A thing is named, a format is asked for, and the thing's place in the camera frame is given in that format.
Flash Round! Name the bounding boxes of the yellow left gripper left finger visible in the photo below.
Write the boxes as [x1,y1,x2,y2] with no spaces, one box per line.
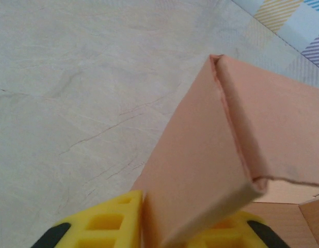
[30,190,145,248]

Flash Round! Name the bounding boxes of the orange paper box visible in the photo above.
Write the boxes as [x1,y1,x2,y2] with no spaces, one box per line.
[132,53,319,248]

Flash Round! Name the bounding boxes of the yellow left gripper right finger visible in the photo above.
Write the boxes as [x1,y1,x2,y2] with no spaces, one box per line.
[172,210,279,248]

